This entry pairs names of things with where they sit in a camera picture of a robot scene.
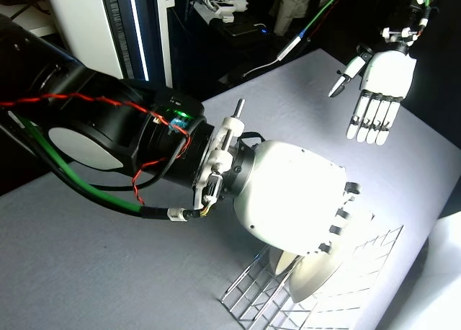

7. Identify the white wire dish rack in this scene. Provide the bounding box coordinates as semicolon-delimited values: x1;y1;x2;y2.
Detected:
220;225;405;330

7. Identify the white cable adapter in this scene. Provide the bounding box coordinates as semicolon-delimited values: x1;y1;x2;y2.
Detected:
276;34;303;61

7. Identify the pale crumpled fabric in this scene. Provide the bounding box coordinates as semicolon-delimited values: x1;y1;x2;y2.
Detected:
269;0;311;35

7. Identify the white cabinet with vent strip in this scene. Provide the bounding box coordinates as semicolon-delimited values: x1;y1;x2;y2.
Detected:
42;0;176;89

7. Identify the green cable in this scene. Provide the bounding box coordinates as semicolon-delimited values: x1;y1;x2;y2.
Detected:
300;0;352;35

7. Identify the black device with blue light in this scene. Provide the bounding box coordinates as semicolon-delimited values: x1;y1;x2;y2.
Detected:
225;22;270;38

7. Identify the white plate with dark rim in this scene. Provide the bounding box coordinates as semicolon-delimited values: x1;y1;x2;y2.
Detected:
289;210;375;304
268;249;303;277

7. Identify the spare white robot hand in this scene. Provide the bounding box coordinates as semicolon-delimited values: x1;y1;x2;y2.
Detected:
194;0;250;24

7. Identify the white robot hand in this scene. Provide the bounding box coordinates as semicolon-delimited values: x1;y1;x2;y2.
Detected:
233;139;375;257
328;43;418;146

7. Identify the grey table cloth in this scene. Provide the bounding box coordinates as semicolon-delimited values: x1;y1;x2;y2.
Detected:
0;48;461;330

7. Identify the thin white cable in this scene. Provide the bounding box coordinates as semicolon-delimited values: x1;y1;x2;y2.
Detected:
243;58;280;79

